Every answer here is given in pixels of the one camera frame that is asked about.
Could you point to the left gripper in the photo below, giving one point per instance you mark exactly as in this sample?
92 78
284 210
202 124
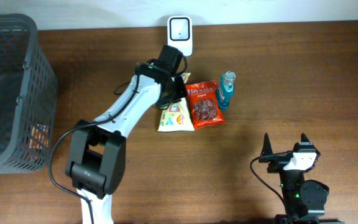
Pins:
179 90

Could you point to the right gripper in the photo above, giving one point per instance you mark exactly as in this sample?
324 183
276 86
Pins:
278 158

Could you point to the cream chocolate chip bag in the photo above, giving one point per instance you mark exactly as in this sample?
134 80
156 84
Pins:
176 118

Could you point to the red snack bag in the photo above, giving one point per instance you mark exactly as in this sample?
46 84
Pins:
203 104

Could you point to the blue mouthwash bottle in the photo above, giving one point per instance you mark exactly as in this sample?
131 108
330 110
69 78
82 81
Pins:
226 89

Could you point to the small orange box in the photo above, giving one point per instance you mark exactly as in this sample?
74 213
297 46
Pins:
39 140

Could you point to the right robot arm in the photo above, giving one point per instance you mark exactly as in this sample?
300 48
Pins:
303 200

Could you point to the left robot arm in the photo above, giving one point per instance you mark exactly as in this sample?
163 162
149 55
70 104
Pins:
97 157

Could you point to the white barcode scanner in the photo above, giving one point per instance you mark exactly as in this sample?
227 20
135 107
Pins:
180 34

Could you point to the grey plastic mesh basket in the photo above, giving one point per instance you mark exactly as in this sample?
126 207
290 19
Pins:
28 94

